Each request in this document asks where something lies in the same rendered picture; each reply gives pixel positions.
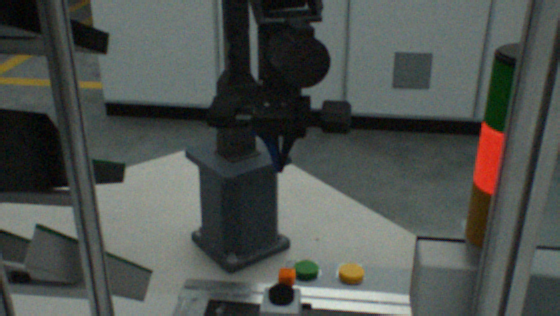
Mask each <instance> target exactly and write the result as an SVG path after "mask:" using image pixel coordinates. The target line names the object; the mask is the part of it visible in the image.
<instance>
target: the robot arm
mask: <svg viewBox="0 0 560 316"><path fill-rule="evenodd" d="M249 2H250V5H251V9H252V12H253V16H254V19H255V22H256V24H257V25H258V26H257V52H258V82H257V81H256V79H255V78H254V76H253V75H252V73H251V70H252V69H251V51H250V29H251V28H250V5H249ZM306 3H307V6H308V9H294V8H305V6H306ZM221 7H222V31H223V56H224V66H223V68H224V70H223V71H222V73H221V75H220V76H219V78H218V80H217V82H216V96H214V97H213V100H212V103H211V105H210V106H209V108H208V109H207V114H206V119H207V125H208V126H209V127H215V128H216V129H218V132H216V149H214V152H215V153H216V154H218V155H219V156H221V157H222V158H224V159H225V160H227V161H229V162H231V163H237V162H241V161H244V160H247V159H250V158H253V157H256V156H259V155H261V152H260V151H259V150H257V149H256V136H258V137H259V138H260V139H262V141H263V142H264V145H265V147H266V149H267V151H268V153H269V156H270V158H271V161H272V163H273V166H274V169H275V171H276V173H282V171H283V169H284V166H285V163H287V160H288V157H289V154H290V152H291V150H292V148H293V146H294V144H295V141H296V140H297V139H298V138H304V137H305V136H306V133H307V128H308V124H311V122H313V123H320V128H321V130H322V131H323V132H325V133H343V134H347V133H349V132H350V130H351V115H352V105H351V104H350V103H349V102H348V101H332V100H325V101H323V103H322V106H321V109H320V108H311V96H302V89H309V88H312V87H314V86H316V84H318V83H319V82H320V81H322V80H323V79H324V77H325V76H326V74H327V73H328V70H329V68H330V56H329V53H328V50H327V48H326V47H325V45H324V44H322V43H321V42H320V41H319V40H317V39H316V38H315V28H314V27H313V26H312V25H310V23H316V22H322V15H321V12H322V10H323V4H322V0H221ZM285 9H292V10H285ZM278 136H282V146H281V153H280V151H279V138H278Z"/></svg>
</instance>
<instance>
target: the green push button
mask: <svg viewBox="0 0 560 316"><path fill-rule="evenodd" d="M294 269H295V271H296V273H295V276H296V277H297V278H299V279H303V280H311V279H314V278H316V277H317V276H318V274H319V267H318V265H317V264H316V263H314V262H312V261H308V259H304V261H300V262H298V263H296V264H295V265H294Z"/></svg>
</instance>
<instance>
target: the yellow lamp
mask: <svg viewBox="0 0 560 316"><path fill-rule="evenodd" d="M490 202H491V194H488V192H486V191H484V190H483V189H481V188H480V187H479V186H478V185H477V184H476V183H475V181H474V180H473V185H472V191H471V198H470V204H469V210H468V216H467V223H466V229H465V234H466V236H467V238H468V239H469V241H470V242H471V243H472V244H473V245H474V246H476V247H478V248H480V249H482V247H483V241H484V235H485V229H486V224H487V218H488V213H489V207H490Z"/></svg>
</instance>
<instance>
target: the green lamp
mask: <svg viewBox="0 0 560 316"><path fill-rule="evenodd" d="M514 71H515V67H511V66H508V65H505V64H503V62H501V61H499V60H498V59H497V57H496V56H495V57H494V59H493V66H492V72H491V78H490V80H489V84H488V90H487V97H486V104H485V110H484V116H483V122H484V123H485V125H486V126H487V127H489V128H490V129H492V130H495V131H497V132H499V133H504V128H505V122H506V117H507V111H508V104H509V99H510V93H511V88H512V82H513V77H514Z"/></svg>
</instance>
